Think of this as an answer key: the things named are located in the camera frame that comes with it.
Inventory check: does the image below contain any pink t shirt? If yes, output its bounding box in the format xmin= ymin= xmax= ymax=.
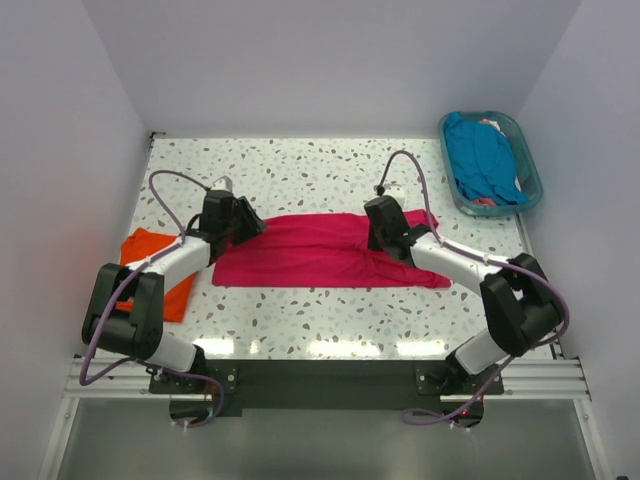
xmin=212 ymin=213 xmax=452 ymax=289

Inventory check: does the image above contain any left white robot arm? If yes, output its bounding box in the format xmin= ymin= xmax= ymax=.
xmin=81 ymin=190 xmax=266 ymax=392

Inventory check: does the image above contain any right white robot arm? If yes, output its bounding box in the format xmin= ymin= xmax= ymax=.
xmin=364 ymin=195 xmax=568 ymax=393

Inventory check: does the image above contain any folded orange t shirt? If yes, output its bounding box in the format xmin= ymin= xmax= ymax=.
xmin=117 ymin=227 xmax=197 ymax=325

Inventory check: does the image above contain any blue t shirt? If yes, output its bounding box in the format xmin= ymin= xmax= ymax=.
xmin=443 ymin=112 xmax=528 ymax=207

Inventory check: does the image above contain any teal plastic basket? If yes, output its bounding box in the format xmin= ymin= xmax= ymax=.
xmin=438 ymin=111 xmax=543 ymax=217

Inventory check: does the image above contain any white cloth in basket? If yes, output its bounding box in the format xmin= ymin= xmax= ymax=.
xmin=478 ymin=118 xmax=504 ymax=135

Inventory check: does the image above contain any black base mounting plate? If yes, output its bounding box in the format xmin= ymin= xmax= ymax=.
xmin=149 ymin=359 xmax=504 ymax=421

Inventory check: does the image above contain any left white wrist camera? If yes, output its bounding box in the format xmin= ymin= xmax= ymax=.
xmin=211 ymin=175 xmax=233 ymax=193

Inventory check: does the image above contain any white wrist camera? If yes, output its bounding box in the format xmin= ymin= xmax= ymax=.
xmin=211 ymin=175 xmax=233 ymax=193
xmin=374 ymin=184 xmax=406 ymax=204

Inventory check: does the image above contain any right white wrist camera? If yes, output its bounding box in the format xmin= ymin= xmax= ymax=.
xmin=374 ymin=184 xmax=406 ymax=204

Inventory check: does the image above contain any aluminium frame rail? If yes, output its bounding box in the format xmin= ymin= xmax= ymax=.
xmin=62 ymin=324 xmax=594 ymax=401

